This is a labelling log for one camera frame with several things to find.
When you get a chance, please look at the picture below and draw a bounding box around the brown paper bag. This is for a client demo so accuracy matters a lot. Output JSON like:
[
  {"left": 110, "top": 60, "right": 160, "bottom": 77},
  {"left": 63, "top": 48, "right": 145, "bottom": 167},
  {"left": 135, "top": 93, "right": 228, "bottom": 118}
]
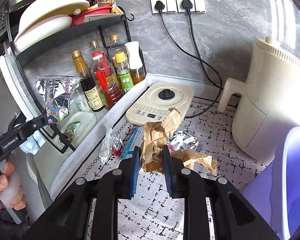
[{"left": 140, "top": 108, "right": 217, "bottom": 175}]

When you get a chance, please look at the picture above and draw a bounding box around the silver foil snack bag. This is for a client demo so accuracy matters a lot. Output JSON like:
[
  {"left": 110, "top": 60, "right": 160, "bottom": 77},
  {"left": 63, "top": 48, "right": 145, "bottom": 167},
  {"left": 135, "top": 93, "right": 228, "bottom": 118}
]
[{"left": 36, "top": 75, "right": 81, "bottom": 124}]

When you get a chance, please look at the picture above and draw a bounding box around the purple plastic trash bucket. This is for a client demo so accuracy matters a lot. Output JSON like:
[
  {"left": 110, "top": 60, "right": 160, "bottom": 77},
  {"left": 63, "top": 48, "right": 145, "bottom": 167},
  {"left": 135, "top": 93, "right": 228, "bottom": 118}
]
[{"left": 243, "top": 127, "right": 300, "bottom": 239}]

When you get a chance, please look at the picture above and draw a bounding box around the black kitchen storage rack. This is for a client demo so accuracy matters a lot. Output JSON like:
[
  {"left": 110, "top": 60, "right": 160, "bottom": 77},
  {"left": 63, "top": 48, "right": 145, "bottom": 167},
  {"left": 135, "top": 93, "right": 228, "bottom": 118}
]
[{"left": 0, "top": 0, "right": 147, "bottom": 155}]

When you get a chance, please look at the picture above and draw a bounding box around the person's left hand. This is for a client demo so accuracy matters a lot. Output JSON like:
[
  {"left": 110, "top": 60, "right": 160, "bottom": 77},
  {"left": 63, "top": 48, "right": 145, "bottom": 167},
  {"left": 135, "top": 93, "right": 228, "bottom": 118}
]
[{"left": 0, "top": 158, "right": 26, "bottom": 210}]

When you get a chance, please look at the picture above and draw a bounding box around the blue white medicine box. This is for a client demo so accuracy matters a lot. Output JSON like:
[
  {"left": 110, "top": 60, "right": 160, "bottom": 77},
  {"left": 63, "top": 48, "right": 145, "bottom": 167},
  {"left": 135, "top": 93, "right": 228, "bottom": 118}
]
[{"left": 120, "top": 127, "right": 143, "bottom": 160}]

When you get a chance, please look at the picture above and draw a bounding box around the crumpled silver foil wrapper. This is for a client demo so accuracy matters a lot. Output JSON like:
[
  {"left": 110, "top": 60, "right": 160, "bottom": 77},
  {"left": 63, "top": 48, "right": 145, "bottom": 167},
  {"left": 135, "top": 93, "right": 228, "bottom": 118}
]
[{"left": 98, "top": 127, "right": 123, "bottom": 164}]

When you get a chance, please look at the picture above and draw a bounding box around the patterned white tablecloth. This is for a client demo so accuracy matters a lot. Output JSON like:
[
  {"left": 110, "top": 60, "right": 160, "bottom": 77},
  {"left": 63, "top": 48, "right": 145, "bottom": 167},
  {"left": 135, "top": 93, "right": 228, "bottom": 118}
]
[{"left": 72, "top": 97, "right": 277, "bottom": 239}]

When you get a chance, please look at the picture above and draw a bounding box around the white countertop tray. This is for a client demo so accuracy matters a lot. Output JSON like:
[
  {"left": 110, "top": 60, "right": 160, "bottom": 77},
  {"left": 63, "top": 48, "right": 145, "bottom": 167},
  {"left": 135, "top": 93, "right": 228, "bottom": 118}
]
[{"left": 33, "top": 76, "right": 149, "bottom": 205}]

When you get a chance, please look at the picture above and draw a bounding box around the white rectangular food container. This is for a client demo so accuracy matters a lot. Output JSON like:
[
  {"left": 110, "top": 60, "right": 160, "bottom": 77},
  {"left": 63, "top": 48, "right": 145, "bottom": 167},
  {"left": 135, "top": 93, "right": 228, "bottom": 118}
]
[{"left": 61, "top": 112, "right": 97, "bottom": 148}]

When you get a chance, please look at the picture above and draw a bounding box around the cream induction kettle base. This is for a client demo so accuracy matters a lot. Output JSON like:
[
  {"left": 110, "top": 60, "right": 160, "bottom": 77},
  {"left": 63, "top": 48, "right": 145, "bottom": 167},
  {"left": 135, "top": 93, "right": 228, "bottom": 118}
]
[{"left": 126, "top": 82, "right": 194, "bottom": 126}]

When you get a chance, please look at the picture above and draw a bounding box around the red cap oil bottle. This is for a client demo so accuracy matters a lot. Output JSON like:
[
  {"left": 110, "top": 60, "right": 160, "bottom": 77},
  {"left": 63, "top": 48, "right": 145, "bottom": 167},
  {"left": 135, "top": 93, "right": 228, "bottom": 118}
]
[{"left": 90, "top": 51, "right": 123, "bottom": 110}]

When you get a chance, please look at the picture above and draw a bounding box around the small clear white-cap bottle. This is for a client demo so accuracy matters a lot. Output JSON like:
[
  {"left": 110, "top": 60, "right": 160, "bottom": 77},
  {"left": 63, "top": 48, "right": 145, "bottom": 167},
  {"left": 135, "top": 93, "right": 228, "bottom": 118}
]
[{"left": 75, "top": 85, "right": 91, "bottom": 112}]

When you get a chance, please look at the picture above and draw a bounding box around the dark soy sauce bottle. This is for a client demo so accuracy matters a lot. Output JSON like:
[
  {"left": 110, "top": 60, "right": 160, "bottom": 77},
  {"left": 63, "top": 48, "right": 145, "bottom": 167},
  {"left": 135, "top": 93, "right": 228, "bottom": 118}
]
[{"left": 71, "top": 49, "right": 104, "bottom": 112}]

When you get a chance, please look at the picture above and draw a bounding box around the white top oil dispenser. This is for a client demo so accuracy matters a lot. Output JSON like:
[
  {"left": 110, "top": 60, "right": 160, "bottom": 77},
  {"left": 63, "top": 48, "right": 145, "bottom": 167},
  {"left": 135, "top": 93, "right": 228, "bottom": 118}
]
[{"left": 125, "top": 41, "right": 146, "bottom": 85}]

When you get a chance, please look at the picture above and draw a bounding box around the green label yellow cap bottle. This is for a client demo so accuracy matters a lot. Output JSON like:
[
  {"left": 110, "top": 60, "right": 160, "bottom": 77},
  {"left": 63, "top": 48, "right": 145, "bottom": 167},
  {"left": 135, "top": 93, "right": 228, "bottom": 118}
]
[{"left": 115, "top": 51, "right": 134, "bottom": 94}]

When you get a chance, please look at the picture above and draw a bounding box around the gold cap clear bottle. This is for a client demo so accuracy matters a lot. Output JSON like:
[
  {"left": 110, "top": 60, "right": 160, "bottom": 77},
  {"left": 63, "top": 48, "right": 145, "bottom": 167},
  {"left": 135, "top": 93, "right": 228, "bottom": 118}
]
[{"left": 108, "top": 34, "right": 127, "bottom": 63}]

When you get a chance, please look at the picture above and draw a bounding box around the cream air fryer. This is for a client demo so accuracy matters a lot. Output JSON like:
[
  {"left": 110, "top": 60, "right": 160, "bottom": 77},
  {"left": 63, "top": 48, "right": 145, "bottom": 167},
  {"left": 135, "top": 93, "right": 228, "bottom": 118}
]
[{"left": 218, "top": 37, "right": 300, "bottom": 162}]

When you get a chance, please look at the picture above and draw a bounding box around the white plate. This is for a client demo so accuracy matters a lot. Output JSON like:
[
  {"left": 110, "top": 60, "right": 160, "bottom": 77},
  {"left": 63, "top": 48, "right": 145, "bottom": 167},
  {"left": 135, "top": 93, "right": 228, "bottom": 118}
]
[{"left": 14, "top": 15, "right": 72, "bottom": 54}]

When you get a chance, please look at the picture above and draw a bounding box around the red food container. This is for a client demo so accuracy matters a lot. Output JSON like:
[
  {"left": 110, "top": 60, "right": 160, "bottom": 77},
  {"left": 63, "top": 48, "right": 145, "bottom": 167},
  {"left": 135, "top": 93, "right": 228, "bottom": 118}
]
[{"left": 71, "top": 5, "right": 112, "bottom": 27}]

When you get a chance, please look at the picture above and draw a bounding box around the large white bowl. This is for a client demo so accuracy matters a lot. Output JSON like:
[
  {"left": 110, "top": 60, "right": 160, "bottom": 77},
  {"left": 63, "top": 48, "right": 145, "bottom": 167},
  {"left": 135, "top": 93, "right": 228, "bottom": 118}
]
[{"left": 14, "top": 0, "right": 90, "bottom": 41}]

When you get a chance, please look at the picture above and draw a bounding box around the snack packet on shelf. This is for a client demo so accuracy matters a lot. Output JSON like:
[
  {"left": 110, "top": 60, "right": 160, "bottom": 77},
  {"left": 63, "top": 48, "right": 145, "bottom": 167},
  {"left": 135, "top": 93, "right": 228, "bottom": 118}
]
[{"left": 95, "top": 0, "right": 123, "bottom": 15}]

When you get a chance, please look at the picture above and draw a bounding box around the left black power plug cable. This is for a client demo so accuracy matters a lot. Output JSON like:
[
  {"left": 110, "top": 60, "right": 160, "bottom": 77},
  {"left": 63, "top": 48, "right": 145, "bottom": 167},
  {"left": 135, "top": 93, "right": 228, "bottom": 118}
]
[{"left": 154, "top": 0, "right": 223, "bottom": 91}]

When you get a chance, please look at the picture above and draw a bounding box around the black power plug cable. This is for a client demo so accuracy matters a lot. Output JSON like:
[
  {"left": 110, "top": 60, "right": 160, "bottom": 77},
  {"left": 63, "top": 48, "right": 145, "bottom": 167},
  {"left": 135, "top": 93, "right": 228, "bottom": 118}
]
[
  {"left": 181, "top": 0, "right": 224, "bottom": 119},
  {"left": 154, "top": 0, "right": 223, "bottom": 91}
]

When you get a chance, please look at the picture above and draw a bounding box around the right black power plug cable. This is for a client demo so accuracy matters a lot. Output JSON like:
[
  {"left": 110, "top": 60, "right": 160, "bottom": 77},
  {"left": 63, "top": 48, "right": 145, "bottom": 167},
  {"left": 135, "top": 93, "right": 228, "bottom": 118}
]
[{"left": 181, "top": 0, "right": 224, "bottom": 119}]

